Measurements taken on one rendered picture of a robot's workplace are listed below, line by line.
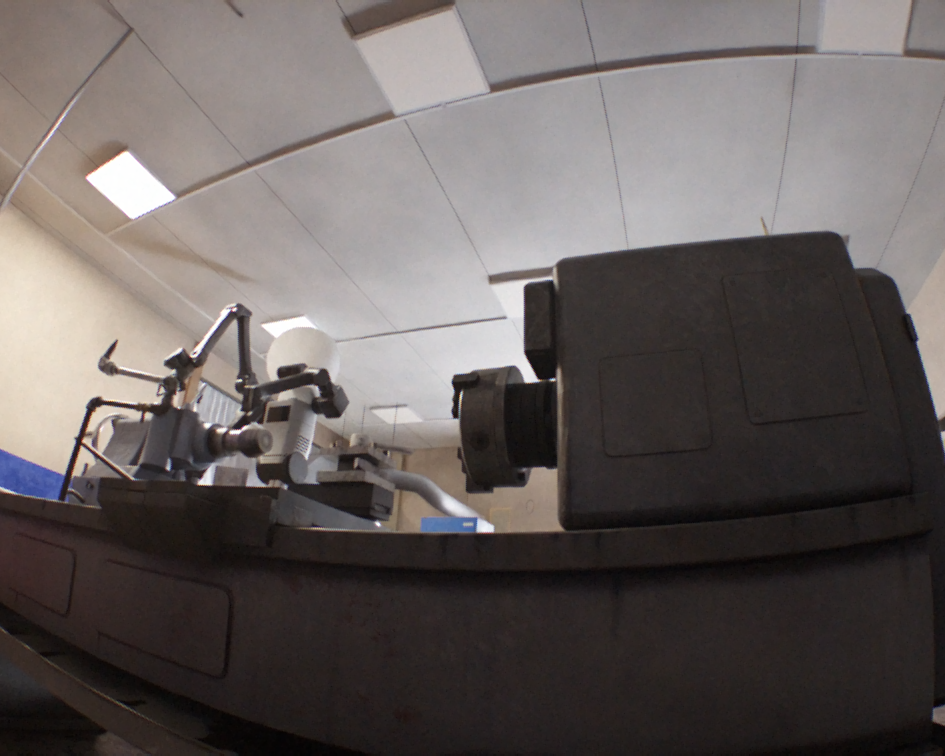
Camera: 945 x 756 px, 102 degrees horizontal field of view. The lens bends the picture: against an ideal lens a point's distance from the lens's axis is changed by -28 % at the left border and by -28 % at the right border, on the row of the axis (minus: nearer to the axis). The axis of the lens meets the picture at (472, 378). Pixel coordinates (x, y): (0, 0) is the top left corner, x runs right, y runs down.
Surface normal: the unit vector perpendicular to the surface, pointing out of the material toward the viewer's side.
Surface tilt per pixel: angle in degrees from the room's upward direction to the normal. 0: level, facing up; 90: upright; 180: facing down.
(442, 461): 90
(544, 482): 90
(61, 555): 90
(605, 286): 90
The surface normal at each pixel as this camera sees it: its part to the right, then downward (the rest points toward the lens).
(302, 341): 0.29, -0.33
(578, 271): -0.32, -0.41
